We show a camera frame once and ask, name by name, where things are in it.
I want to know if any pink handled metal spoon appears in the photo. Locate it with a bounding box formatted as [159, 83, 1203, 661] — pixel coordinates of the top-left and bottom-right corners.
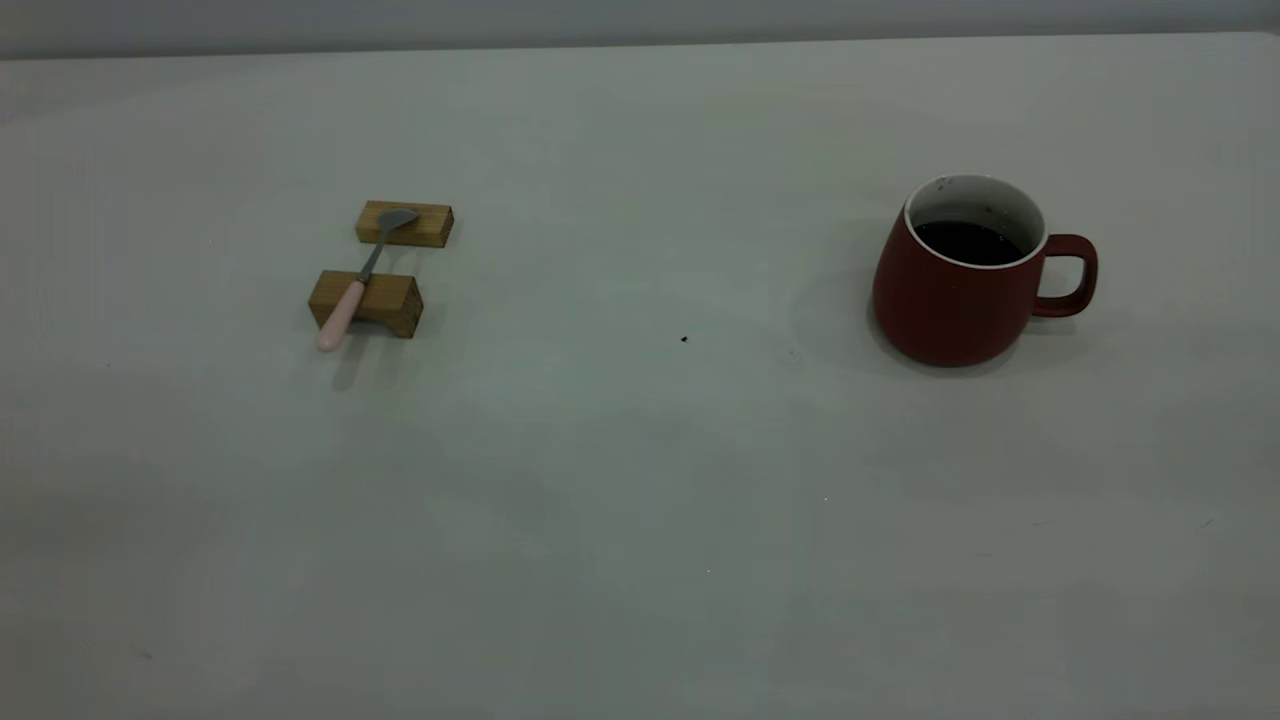
[316, 208, 421, 353]

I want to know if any red ceramic mug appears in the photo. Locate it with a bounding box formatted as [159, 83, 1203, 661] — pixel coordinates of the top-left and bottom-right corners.
[872, 175, 1099, 368]

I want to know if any dark coffee liquid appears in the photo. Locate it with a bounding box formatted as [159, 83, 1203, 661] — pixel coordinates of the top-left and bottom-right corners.
[913, 220, 1026, 267]

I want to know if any flat rectangular wooden block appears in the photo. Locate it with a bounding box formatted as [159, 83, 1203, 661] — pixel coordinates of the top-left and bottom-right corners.
[355, 200, 455, 249]

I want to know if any arched wooden block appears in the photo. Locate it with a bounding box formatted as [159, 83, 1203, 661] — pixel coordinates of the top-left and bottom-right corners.
[307, 269, 425, 339]

